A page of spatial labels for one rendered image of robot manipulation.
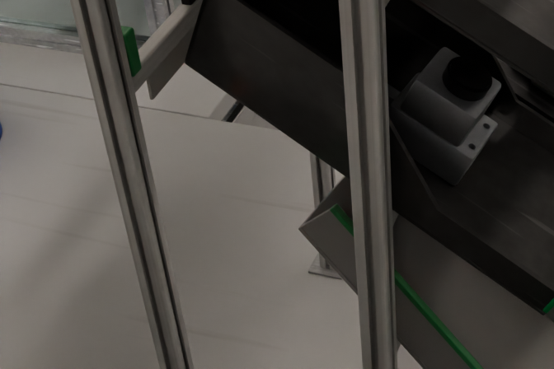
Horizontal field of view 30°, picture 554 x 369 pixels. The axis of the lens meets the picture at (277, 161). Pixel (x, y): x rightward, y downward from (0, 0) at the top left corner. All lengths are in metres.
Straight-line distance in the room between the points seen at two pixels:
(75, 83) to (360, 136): 0.99
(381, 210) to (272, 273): 0.55
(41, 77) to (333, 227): 0.94
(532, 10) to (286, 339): 0.59
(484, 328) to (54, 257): 0.60
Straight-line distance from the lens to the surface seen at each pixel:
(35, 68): 1.61
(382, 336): 0.70
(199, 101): 1.45
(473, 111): 0.65
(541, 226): 0.70
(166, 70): 0.74
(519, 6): 0.59
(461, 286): 0.80
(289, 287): 1.15
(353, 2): 0.55
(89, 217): 1.29
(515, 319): 0.83
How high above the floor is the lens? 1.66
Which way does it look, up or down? 37 degrees down
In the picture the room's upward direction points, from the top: 7 degrees counter-clockwise
